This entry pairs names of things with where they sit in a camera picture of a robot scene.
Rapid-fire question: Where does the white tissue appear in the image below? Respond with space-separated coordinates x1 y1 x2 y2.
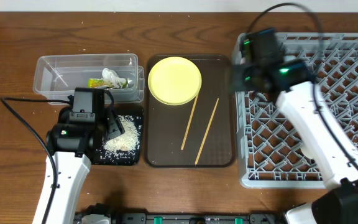
102 68 128 88

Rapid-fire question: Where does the pink bowl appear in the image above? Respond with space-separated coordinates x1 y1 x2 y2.
240 54 247 64

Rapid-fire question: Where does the white green cup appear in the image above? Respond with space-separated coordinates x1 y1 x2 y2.
300 144 314 159

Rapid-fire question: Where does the clear plastic waste bin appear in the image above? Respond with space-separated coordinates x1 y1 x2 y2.
33 54 145 104

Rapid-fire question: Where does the wooden chopstick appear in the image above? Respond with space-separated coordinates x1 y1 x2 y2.
195 98 219 165
180 95 198 151

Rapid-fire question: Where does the grey dishwasher rack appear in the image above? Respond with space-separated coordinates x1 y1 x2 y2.
236 32 358 189

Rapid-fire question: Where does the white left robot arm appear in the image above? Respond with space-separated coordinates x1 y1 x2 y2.
33 88 125 223

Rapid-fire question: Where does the blue bowl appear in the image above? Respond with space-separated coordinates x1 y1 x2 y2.
284 55 296 62

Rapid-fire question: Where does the yellow plate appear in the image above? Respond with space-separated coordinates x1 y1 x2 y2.
148 57 202 106

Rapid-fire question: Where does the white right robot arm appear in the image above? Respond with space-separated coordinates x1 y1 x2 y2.
230 29 358 223

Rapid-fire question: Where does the green snack wrapper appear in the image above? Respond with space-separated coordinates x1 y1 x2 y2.
87 78 114 89

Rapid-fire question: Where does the black rail at table edge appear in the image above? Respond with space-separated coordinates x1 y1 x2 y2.
72 203 284 224

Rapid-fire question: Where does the brown serving tray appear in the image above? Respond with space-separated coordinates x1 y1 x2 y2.
144 54 236 168

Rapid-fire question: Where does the black waste tray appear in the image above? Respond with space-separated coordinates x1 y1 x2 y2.
88 106 144 166

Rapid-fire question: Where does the rice pile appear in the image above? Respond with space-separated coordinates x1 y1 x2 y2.
96 114 142 164

